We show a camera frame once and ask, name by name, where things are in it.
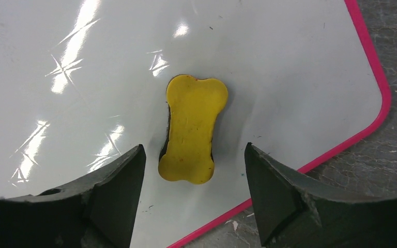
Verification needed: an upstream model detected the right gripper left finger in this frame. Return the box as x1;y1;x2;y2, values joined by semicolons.
13;145;146;247

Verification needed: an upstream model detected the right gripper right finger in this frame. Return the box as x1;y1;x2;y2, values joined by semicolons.
243;142;374;248

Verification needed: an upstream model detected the yellow bone-shaped eraser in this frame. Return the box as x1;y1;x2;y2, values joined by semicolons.
158;74;228;184

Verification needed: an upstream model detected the pink framed whiteboard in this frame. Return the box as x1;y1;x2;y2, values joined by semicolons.
0;1;391;247

